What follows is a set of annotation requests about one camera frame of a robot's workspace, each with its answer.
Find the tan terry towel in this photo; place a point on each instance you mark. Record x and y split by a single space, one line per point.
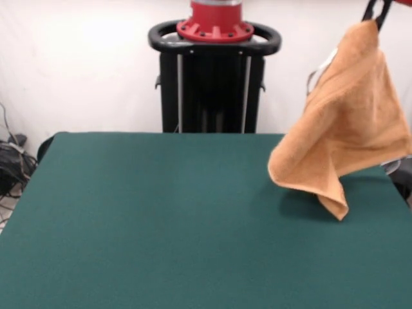
354 112

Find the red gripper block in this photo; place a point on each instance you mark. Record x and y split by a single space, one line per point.
404 1

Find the dark green table cloth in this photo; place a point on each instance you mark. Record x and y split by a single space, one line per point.
128 225

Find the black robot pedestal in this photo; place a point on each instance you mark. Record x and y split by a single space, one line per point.
212 90

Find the red robot base column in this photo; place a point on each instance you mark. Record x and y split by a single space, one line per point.
215 19

